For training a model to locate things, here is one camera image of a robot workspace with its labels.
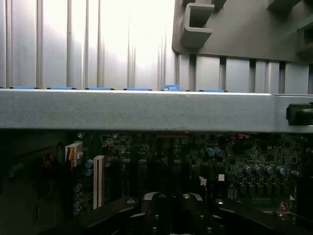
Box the white expansion slot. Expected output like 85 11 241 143
93 155 105 210

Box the green motherboard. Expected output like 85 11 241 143
65 132 313 221

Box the white power connector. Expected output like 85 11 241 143
65 143 84 169

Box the open black PC case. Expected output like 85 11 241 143
0 84 313 235

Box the grey plastic parts rack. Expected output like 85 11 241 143
172 0 313 62

